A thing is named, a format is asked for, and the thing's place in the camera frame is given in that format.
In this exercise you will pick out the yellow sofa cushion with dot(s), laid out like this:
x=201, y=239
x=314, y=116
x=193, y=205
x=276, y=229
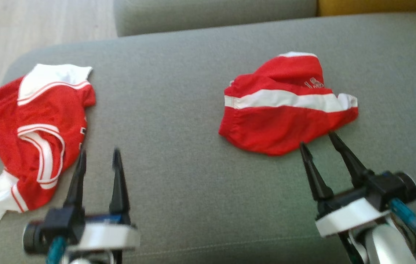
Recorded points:
x=369, y=6

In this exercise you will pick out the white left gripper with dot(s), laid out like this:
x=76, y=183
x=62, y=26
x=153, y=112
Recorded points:
x=109, y=236

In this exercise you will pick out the grey sofa seat cushion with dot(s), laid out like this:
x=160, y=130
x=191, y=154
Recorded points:
x=193, y=146

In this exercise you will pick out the grey sofa back cushion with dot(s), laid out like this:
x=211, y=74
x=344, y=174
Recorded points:
x=211, y=14

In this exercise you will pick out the red white basketball jersey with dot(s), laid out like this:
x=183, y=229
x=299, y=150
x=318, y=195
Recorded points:
x=6, y=121

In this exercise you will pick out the red white sports shorts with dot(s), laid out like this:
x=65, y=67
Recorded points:
x=274, y=128

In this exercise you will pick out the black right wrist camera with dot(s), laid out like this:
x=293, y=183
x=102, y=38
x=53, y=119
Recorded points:
x=387, y=189

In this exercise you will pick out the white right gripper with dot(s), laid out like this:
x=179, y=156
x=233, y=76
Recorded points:
x=351, y=216

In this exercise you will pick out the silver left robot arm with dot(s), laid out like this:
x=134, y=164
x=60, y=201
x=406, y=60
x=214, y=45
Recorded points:
x=81, y=261

